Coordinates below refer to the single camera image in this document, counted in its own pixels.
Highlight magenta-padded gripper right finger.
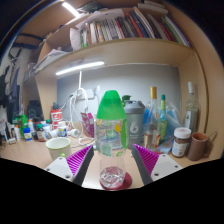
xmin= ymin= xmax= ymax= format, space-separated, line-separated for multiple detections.
xmin=130 ymin=143 xmax=184 ymax=186

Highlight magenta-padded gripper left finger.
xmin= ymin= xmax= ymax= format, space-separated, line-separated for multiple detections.
xmin=43 ymin=144 xmax=96 ymax=187

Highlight clear green-capped drink bottle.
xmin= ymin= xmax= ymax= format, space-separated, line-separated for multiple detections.
xmin=94 ymin=89 xmax=129 ymax=190

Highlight white mug with green base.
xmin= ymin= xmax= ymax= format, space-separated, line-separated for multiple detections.
xmin=45 ymin=136 xmax=73 ymax=161

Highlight brown jar with white lid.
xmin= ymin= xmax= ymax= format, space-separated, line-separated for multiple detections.
xmin=171 ymin=127 xmax=192 ymax=158

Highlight white pill bottle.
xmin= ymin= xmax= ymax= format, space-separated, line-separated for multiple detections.
xmin=57 ymin=121 xmax=68 ymax=138

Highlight brown bottle with green cap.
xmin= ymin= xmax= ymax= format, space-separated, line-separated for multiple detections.
xmin=35 ymin=123 xmax=47 ymax=143

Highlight flat round red coaster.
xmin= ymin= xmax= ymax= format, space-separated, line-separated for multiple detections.
xmin=99 ymin=170 xmax=133 ymax=191

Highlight slim bottle with green cap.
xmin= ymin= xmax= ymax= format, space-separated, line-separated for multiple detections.
xmin=156 ymin=94 xmax=169 ymax=143

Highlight white bottle with blue label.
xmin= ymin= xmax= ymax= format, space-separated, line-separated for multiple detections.
xmin=23 ymin=127 xmax=33 ymax=142

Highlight blue plastic bag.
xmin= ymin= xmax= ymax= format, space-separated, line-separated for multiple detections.
xmin=143 ymin=101 xmax=184 ymax=154

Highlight grey shaker bottle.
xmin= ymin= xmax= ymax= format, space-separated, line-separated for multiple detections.
xmin=123 ymin=100 xmax=146 ymax=150

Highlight clear glass bottle gold cap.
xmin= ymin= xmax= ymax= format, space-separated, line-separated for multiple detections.
xmin=143 ymin=86 xmax=162 ymax=151

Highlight red and white can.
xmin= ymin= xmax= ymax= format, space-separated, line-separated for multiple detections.
xmin=50 ymin=108 xmax=64 ymax=130

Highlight magenta pouch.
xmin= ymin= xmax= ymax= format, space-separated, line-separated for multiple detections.
xmin=80 ymin=111 xmax=96 ymax=139

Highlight green plastic bottle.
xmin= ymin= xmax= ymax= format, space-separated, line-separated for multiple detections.
xmin=18 ymin=114 xmax=28 ymax=138

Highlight tall clear bottle white cap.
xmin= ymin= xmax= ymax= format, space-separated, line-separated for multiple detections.
xmin=184 ymin=81 xmax=201 ymax=134

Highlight black box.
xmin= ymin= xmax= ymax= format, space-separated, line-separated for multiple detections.
xmin=26 ymin=99 xmax=44 ymax=121

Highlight dark hanging clothes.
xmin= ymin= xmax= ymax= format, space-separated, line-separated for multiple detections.
xmin=0 ymin=49 xmax=23 ymax=121

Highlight long under-shelf light bar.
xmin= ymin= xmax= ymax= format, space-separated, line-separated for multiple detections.
xmin=55 ymin=60 xmax=106 ymax=77

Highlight wooden shelf unit with books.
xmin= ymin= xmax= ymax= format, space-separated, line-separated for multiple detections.
xmin=23 ymin=1 xmax=208 ymax=91

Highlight short ceiling light bar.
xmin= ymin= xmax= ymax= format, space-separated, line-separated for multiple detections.
xmin=61 ymin=1 xmax=81 ymax=18

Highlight white cable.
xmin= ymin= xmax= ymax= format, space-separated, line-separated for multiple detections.
xmin=64 ymin=88 xmax=94 ymax=146

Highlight white wall socket strip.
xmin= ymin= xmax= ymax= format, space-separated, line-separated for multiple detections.
xmin=74 ymin=88 xmax=95 ymax=100

